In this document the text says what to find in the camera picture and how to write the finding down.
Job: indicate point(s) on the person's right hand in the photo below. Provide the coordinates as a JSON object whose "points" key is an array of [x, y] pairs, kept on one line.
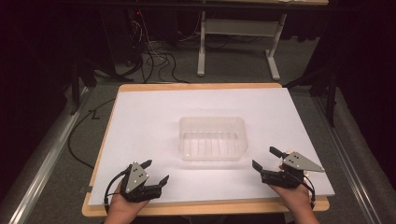
{"points": [[295, 199]]}

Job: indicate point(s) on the white sheet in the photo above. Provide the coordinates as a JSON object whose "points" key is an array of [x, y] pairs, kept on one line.
{"points": [[162, 124]]}

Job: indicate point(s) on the white metal desk frame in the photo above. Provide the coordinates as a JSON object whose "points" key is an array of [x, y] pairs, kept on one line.
{"points": [[239, 28]]}

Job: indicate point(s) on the black stand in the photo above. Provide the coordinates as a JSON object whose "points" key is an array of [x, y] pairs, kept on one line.
{"points": [[327, 84], [77, 77]]}

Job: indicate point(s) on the clear plastic container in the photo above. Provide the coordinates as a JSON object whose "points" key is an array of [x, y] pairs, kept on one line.
{"points": [[212, 138]]}

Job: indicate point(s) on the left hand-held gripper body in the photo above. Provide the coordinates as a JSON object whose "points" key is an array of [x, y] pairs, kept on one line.
{"points": [[137, 182]]}

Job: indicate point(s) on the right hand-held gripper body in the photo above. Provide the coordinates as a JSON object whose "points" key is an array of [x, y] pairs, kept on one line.
{"points": [[288, 172]]}

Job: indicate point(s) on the person's left hand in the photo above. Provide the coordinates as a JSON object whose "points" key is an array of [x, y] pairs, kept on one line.
{"points": [[123, 209]]}

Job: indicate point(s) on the aluminium rail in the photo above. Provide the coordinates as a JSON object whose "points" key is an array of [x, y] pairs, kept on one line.
{"points": [[351, 161], [40, 168]]}

